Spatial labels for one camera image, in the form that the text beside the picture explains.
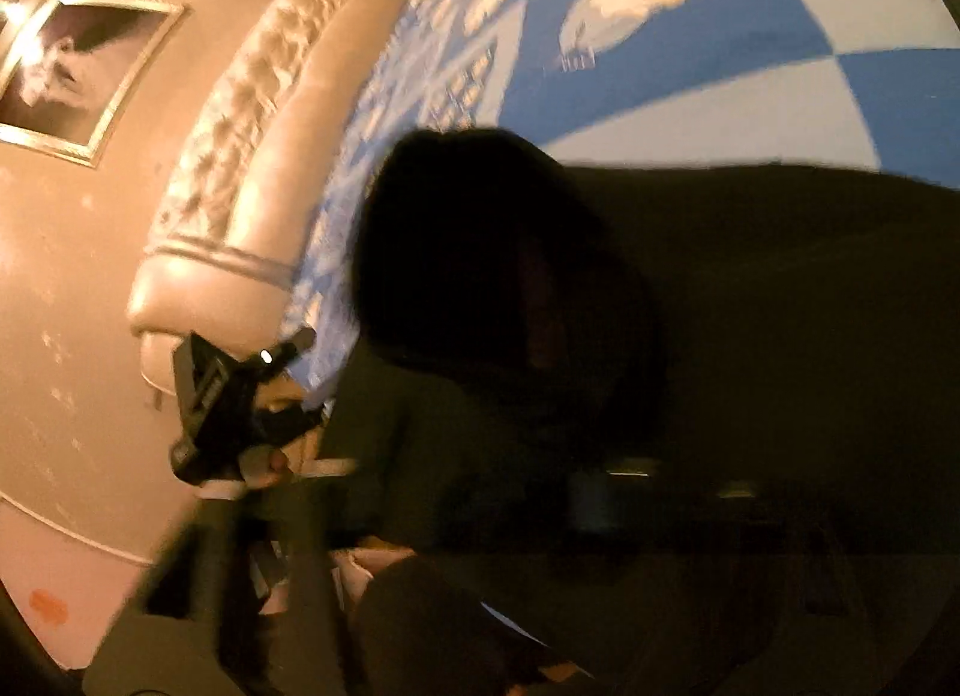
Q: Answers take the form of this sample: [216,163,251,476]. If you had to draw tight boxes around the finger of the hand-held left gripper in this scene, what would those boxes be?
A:
[253,327,317,383]

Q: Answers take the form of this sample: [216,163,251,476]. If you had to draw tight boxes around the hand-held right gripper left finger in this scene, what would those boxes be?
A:
[82,459,362,696]

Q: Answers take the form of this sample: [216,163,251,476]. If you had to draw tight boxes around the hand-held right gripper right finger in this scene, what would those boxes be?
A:
[562,463,871,696]

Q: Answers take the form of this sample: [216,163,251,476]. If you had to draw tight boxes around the black pants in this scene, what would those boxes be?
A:
[319,129,960,696]

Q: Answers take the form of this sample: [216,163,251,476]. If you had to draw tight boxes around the person's left hand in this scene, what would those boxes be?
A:
[241,442,295,482]

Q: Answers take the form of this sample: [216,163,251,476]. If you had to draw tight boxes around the cream tufted headboard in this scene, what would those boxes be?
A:
[126,0,425,404]

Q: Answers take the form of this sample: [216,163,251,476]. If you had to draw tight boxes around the blue shell-print bedspread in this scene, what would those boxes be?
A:
[283,0,960,397]

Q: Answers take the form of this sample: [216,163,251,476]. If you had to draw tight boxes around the framed wall picture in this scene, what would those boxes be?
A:
[0,0,190,169]

